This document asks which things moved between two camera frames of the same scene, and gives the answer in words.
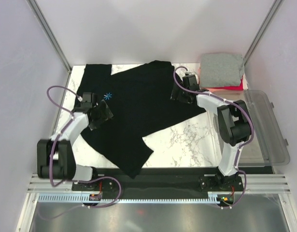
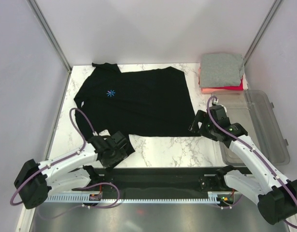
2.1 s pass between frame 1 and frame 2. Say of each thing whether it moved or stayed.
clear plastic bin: stayed
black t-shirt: moved
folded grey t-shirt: stayed
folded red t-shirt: stayed
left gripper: moved
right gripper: moved
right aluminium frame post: stayed
